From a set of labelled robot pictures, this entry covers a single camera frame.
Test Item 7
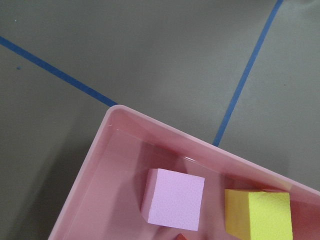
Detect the pink plastic bin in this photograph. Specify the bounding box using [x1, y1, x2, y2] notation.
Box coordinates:
[49, 105, 320, 240]

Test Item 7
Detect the orange foam block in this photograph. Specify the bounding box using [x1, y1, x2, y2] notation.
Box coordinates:
[175, 233, 188, 240]

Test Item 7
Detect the pink foam block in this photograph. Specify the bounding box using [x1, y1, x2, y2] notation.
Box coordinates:
[140, 168, 205, 231]

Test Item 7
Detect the yellow foam block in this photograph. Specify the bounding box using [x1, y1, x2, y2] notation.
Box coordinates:
[224, 189, 293, 240]

